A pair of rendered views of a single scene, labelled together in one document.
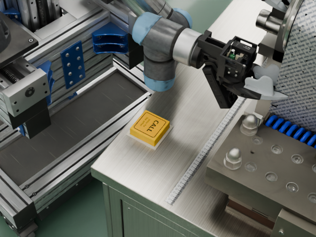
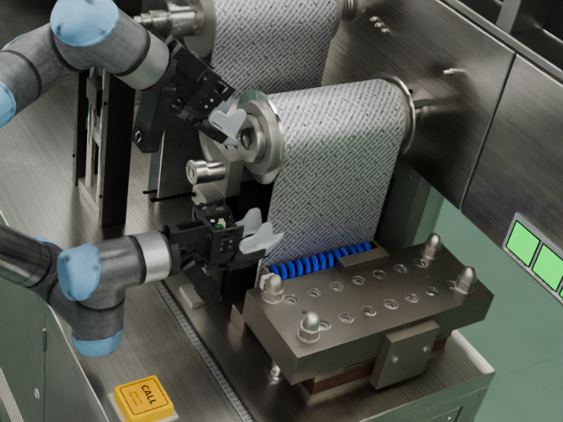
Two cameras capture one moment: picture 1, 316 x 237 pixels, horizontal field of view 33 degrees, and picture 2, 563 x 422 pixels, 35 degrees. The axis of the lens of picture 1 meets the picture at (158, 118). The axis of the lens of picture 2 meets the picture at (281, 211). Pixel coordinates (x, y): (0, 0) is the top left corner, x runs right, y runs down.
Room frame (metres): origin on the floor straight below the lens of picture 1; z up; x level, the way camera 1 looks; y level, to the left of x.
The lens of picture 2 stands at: (0.31, 0.80, 1.97)
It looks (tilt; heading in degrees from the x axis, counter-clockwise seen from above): 36 degrees down; 292
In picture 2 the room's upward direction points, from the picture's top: 12 degrees clockwise
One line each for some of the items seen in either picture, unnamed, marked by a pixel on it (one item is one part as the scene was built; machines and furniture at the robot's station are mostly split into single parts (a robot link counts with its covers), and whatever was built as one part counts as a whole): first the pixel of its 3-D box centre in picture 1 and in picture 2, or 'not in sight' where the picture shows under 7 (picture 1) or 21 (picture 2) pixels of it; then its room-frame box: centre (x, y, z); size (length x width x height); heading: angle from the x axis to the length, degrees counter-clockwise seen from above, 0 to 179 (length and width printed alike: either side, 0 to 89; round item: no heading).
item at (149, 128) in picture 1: (149, 128); (143, 401); (0.79, 0.02, 0.91); 0.07 x 0.07 x 0.02; 60
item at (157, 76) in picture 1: (161, 62); (91, 311); (0.91, 0.00, 1.01); 0.11 x 0.08 x 0.11; 165
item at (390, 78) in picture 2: not in sight; (386, 115); (0.68, -0.48, 1.25); 0.15 x 0.01 x 0.15; 150
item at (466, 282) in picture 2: not in sight; (467, 277); (0.46, -0.43, 1.05); 0.04 x 0.04 x 0.04
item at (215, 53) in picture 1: (224, 59); (199, 241); (0.82, -0.14, 1.12); 0.12 x 0.08 x 0.09; 60
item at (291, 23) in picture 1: (301, 15); (258, 137); (0.81, -0.27, 1.25); 0.15 x 0.01 x 0.15; 150
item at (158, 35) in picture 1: (160, 35); (100, 270); (0.90, 0.00, 1.11); 0.11 x 0.08 x 0.09; 60
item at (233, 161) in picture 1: (233, 156); (310, 324); (0.62, -0.15, 1.05); 0.04 x 0.04 x 0.04
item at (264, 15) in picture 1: (263, 19); (197, 172); (0.88, -0.21, 1.18); 0.04 x 0.02 x 0.04; 150
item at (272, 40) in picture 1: (269, 68); (209, 229); (0.86, -0.25, 1.05); 0.06 x 0.05 x 0.31; 60
